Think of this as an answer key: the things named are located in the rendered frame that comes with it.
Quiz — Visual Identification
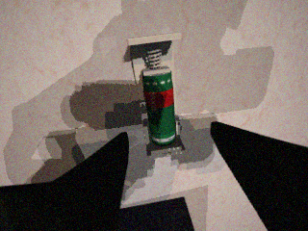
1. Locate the green and red battery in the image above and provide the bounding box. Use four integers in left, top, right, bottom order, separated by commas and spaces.
142, 71, 175, 146

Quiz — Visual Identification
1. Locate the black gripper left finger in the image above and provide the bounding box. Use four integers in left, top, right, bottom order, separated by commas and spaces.
0, 132, 129, 231

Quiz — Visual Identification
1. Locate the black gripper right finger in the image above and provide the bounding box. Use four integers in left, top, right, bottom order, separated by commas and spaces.
211, 121, 308, 231

